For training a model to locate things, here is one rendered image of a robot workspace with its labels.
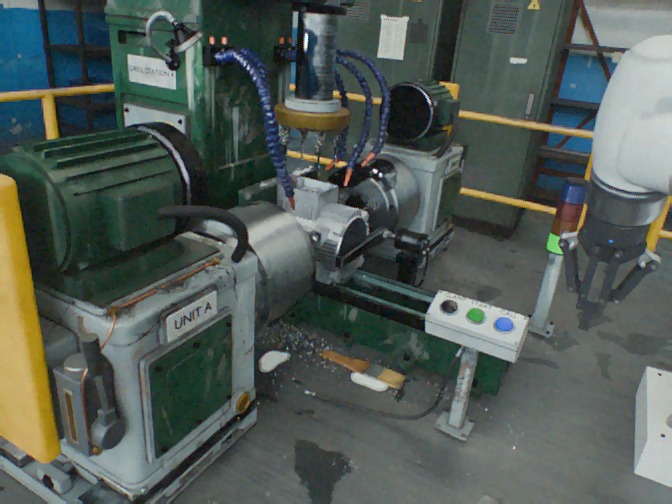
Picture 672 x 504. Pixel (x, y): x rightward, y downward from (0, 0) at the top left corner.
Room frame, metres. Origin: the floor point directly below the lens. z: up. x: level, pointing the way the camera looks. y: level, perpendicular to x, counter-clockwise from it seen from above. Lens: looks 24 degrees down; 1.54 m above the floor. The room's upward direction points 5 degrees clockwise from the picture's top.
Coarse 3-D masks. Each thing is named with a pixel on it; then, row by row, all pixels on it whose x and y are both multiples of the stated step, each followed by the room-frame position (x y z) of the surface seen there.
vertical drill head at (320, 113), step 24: (336, 0) 1.26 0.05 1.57; (312, 24) 1.24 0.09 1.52; (336, 24) 1.27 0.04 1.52; (312, 48) 1.24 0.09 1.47; (312, 72) 1.24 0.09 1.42; (288, 96) 1.28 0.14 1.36; (312, 96) 1.24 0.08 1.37; (288, 120) 1.21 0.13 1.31; (312, 120) 1.20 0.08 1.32; (336, 120) 1.22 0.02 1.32; (336, 144) 1.29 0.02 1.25
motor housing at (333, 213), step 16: (336, 208) 1.24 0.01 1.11; (352, 208) 1.25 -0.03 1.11; (304, 224) 1.22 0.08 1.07; (320, 224) 1.21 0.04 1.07; (352, 224) 1.30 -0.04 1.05; (368, 224) 1.30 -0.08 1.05; (336, 240) 1.17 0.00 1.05; (352, 240) 1.30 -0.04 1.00; (320, 256) 1.17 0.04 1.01; (336, 272) 1.17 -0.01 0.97; (352, 272) 1.23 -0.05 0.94
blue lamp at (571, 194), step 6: (564, 186) 1.28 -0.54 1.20; (570, 186) 1.26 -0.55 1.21; (576, 186) 1.25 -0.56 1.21; (564, 192) 1.27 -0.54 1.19; (570, 192) 1.26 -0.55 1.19; (576, 192) 1.25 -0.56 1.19; (582, 192) 1.25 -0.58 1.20; (564, 198) 1.27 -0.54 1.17; (570, 198) 1.26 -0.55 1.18; (576, 198) 1.25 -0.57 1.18; (582, 198) 1.26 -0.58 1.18
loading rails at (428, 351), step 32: (320, 288) 1.18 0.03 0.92; (352, 288) 1.25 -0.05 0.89; (384, 288) 1.21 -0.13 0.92; (416, 288) 1.20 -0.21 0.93; (288, 320) 1.18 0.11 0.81; (320, 320) 1.18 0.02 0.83; (352, 320) 1.13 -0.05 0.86; (384, 320) 1.09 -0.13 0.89; (416, 320) 1.06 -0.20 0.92; (384, 352) 1.09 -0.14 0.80; (416, 352) 1.05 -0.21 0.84; (448, 352) 1.02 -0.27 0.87; (480, 352) 0.99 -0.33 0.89; (480, 384) 0.97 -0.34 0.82
